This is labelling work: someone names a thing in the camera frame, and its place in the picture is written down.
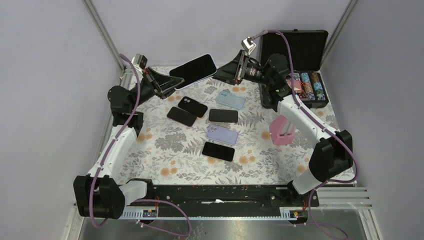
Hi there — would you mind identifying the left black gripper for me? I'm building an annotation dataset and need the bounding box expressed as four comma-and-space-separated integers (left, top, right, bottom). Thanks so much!
131, 67, 187, 111

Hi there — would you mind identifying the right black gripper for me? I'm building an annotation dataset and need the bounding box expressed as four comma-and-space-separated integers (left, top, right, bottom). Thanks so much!
211, 50, 272, 87

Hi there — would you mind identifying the light blue phone case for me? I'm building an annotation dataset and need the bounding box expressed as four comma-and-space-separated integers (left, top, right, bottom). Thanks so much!
215, 91, 246, 110

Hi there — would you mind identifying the black phone case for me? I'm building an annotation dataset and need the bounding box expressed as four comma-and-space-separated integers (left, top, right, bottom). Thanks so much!
177, 96, 208, 118

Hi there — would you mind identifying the lilac phone case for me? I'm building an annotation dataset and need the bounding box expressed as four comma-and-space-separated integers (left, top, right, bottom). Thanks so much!
206, 125, 239, 146

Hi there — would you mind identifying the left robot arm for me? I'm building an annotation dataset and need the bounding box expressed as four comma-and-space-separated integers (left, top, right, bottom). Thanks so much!
73, 67, 185, 219

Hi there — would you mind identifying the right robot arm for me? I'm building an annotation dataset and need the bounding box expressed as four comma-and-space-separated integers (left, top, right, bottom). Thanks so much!
213, 50, 354, 206

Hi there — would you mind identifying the black poker chip case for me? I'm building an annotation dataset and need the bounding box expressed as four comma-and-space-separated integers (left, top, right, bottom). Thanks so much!
259, 29, 329, 109

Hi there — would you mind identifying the floral tablecloth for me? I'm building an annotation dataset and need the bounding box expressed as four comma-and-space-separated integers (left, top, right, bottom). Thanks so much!
114, 78, 314, 185

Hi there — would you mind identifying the pink box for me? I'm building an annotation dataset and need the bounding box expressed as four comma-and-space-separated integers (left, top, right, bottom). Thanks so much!
268, 115, 296, 146

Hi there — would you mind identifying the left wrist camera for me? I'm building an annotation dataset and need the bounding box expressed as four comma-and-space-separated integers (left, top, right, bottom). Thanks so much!
131, 53, 148, 72

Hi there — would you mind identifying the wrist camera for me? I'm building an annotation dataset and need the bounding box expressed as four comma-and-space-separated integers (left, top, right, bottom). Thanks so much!
131, 53, 148, 72
241, 36, 257, 57

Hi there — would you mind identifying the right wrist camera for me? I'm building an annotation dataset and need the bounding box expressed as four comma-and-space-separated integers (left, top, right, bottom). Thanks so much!
241, 36, 257, 57

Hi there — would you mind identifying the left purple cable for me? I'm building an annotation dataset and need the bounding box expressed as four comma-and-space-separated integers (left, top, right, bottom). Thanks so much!
88, 53, 193, 238

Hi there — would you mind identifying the purple cable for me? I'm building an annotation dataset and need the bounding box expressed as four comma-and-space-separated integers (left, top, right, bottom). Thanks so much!
253, 29, 360, 239
88, 53, 193, 238

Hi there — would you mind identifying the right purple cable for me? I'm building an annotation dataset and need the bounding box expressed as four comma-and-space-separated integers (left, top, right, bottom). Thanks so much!
253, 29, 360, 239

